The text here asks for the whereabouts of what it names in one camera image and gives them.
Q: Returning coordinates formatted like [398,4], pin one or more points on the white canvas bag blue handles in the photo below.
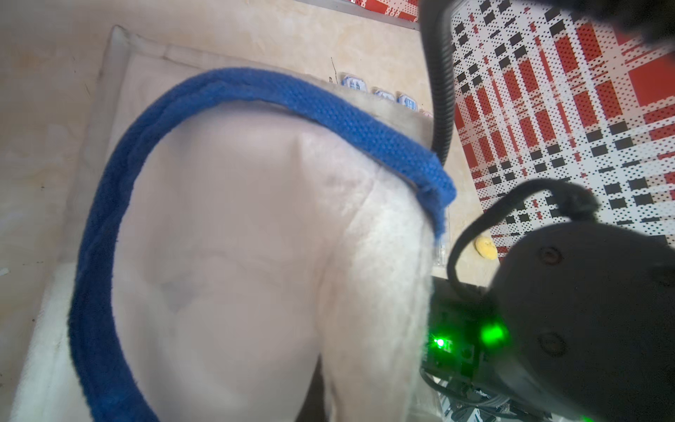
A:
[232,227]

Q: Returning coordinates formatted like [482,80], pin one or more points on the yellow round disc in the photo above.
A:
[486,248]

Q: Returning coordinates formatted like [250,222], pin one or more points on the blue compass set case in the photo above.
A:
[385,94]
[354,83]
[407,102]

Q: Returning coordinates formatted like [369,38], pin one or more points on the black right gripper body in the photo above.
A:
[454,352]

